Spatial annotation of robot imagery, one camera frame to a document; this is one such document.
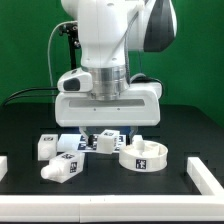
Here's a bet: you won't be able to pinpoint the white sheet with tags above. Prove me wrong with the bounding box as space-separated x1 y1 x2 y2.
57 133 144 154

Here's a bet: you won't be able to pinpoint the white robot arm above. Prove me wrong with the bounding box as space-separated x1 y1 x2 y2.
55 0 177 135

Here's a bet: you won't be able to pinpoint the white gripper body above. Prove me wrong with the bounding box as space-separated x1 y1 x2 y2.
55 82 162 127

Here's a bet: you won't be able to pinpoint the white camera cable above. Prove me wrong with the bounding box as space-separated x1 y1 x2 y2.
47 21 78 104

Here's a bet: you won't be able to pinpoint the white round stool seat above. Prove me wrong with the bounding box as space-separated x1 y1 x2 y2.
119 140 168 172

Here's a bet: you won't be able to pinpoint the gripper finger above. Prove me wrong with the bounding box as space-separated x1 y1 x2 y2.
79 127 94 146
128 126 138 143

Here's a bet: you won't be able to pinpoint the black cables on table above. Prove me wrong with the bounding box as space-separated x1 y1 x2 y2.
1 85 64 107

